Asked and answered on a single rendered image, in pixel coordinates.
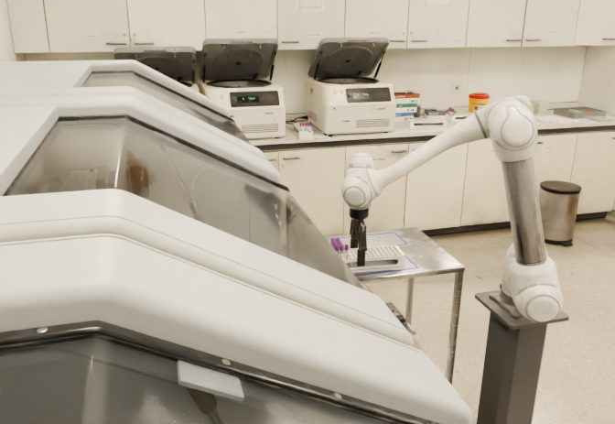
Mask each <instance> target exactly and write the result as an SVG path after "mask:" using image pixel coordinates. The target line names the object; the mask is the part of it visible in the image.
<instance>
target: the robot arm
mask: <svg viewBox="0 0 615 424"><path fill-rule="evenodd" d="M488 137H490V138H491V142H492V145H493V149H494V153H495V156H496V157H497V159H499V160H500V161H501V162H502V173H503V178H504V185H505V191H506V197H507V203H508V210H509V215H510V222H511V228H512V239H513V243H512V245H511V246H510V247H509V249H508V251H507V253H506V256H505V260H504V265H503V272H502V283H501V284H500V289H501V290H502V292H501V293H491V294H490V295H489V299H491V300H493V301H495V302H496V303H497V304H498V305H499V306H501V307H502V308H503V309H504V310H506V311H507V312H508V313H509V314H510V315H511V317H512V318H513V319H516V320H518V319H521V318H523V317H525V318H527V319H529V320H531V321H550V320H553V319H554V318H556V317H557V316H558V314H559V313H560V311H561V309H562V308H563V304H564V297H563V294H562V291H561V286H560V282H559V278H558V274H557V270H556V263H555V262H554V261H553V260H552V259H551V258H550V256H549V254H548V251H547V249H546V247H545V239H544V231H543V225H542V217H541V211H540V203H539V197H538V190H537V183H536V176H535V169H534V154H535V152H536V149H537V122H536V119H535V117H534V106H533V103H532V102H531V100H530V99H529V98H528V97H527V96H524V95H514V96H510V97H507V98H504V99H501V100H500V101H497V102H495V103H491V104H489V105H487V106H485V107H483V108H482V109H480V110H479V111H477V112H476V113H474V114H472V115H470V116H469V117H467V118H466V119H464V120H463V121H461V122H460V123H458V124H457V125H454V126H453V127H451V128H449V130H447V131H445V132H443V133H442V134H440V135H438V136H436V137H434V138H432V139H431V140H429V141H428V142H426V143H425V144H424V145H422V146H421V147H419V148H418V149H416V150H415V151H413V152H412V153H410V154H409V155H407V156H406V157H404V158H402V159H401V160H399V161H398V162H396V163H394V164H393V165H392V166H390V167H387V168H385V169H380V170H374V165H373V161H372V156H370V155H368V154H366V153H355V154H352V155H351V157H350V159H349V162H348V166H347V170H346V178H345V180H344V181H343V183H342V186H341V195H342V197H343V199H344V200H345V202H346V203H347V204H348V206H349V207H350V217H351V228H350V236H351V248H358V246H359V249H358V250H357V251H358V253H357V266H365V251H367V239H366V228H367V226H366V225H365V223H364V219H365V218H367V217H368V216H369V208H370V207H371V201H372V200H373V199H375V198H376V197H378V196H379V195H381V193H382V190H383V188H384V187H386V186H387V185H389V184H391V183H393V182H394V181H396V180H398V179H400V178H402V177H403V176H404V175H406V174H408V173H409V172H411V171H412V170H414V169H416V168H418V167H420V166H421V165H423V164H424V163H426V162H427V161H428V160H430V159H432V158H434V157H435V156H437V155H439V154H440V153H442V152H444V151H446V150H448V149H450V148H452V147H456V146H459V145H462V144H466V143H469V142H473V141H477V140H482V139H485V138H488Z"/></svg>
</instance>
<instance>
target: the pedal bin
mask: <svg viewBox="0 0 615 424"><path fill-rule="evenodd" d="M581 189H582V188H581V187H580V186H579V185H577V184H575V183H571V182H566V181H559V180H548V181H543V182H541V183H540V191H539V203H540V211H541V217H542V225H543V231H544V239H545V243H547V244H551V245H564V246H568V245H573V244H572V243H571V242H572V240H573V233H574V228H575V222H576V217H577V207H578V201H579V195H580V191H581Z"/></svg>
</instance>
